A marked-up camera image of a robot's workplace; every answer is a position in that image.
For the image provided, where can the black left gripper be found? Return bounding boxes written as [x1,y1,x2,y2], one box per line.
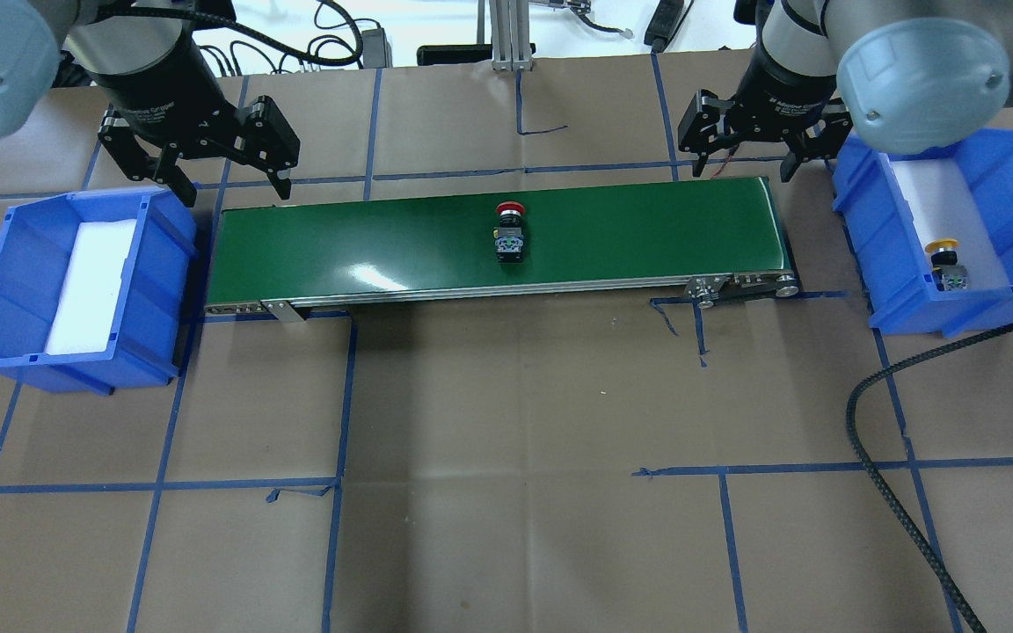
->
[98,53,301,208]

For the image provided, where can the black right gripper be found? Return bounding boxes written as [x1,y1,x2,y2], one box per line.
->
[678,53,853,183]

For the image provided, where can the yellow push button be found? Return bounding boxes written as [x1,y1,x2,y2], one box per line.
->
[923,239,972,292]

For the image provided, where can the red push button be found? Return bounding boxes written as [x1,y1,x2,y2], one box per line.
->
[493,200,526,264]

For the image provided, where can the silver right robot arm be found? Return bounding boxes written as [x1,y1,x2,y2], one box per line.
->
[678,1,1013,181]

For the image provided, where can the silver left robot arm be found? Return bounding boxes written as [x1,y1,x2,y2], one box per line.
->
[0,1,301,206]

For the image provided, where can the green conveyor belt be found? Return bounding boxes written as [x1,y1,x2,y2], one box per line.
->
[206,178,803,320]

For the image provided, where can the blue left storage bin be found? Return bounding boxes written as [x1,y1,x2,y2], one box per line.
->
[0,186,197,396]

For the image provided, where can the blue storage bin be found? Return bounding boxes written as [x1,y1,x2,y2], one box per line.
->
[0,186,197,396]
[833,128,1013,337]

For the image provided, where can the black power adapter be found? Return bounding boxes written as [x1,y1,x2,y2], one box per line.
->
[361,27,393,69]

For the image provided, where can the white foam pad left bin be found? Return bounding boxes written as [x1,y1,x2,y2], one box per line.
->
[44,219,137,355]

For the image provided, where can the white foam pad bin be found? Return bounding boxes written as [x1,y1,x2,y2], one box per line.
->
[890,157,1009,291]
[44,219,137,355]

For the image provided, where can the white foam pad right bin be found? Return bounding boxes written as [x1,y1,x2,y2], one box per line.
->
[890,157,1009,291]

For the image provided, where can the blue right storage bin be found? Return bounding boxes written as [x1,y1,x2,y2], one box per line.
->
[833,128,1013,337]

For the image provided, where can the aluminium frame post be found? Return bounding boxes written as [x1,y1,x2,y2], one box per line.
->
[486,0,534,72]

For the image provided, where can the black braided cable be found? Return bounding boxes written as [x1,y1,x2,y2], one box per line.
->
[846,303,1013,633]

